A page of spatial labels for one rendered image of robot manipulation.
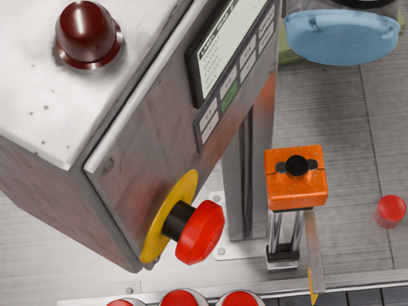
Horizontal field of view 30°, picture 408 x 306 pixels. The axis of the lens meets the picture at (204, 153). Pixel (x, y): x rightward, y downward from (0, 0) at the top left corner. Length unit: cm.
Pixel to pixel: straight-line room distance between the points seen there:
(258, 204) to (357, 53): 19
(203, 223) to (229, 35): 11
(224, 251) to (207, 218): 52
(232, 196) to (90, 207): 44
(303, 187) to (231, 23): 25
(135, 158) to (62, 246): 64
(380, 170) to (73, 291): 41
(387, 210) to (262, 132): 35
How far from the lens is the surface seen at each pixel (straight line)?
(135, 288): 93
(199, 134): 40
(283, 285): 79
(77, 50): 29
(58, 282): 96
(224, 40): 35
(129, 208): 36
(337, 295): 88
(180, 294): 67
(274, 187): 57
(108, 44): 29
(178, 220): 42
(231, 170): 69
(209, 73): 35
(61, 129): 30
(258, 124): 59
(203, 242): 41
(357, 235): 95
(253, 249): 93
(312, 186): 58
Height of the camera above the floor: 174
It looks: 69 degrees down
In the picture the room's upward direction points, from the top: 9 degrees counter-clockwise
